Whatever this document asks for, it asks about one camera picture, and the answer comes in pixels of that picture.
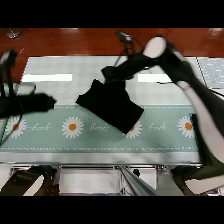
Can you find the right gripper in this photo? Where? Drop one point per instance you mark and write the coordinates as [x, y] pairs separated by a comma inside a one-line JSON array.
[[115, 73]]

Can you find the black garment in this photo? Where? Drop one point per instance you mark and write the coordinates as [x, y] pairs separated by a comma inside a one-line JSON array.
[[111, 105]]

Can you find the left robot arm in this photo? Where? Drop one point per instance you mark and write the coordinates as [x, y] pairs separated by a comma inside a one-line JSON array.
[[23, 104]]

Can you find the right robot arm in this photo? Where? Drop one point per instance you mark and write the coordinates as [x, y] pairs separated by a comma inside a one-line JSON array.
[[200, 96]]

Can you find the silver frame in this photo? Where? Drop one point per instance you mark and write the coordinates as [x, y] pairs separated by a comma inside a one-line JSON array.
[[140, 185]]

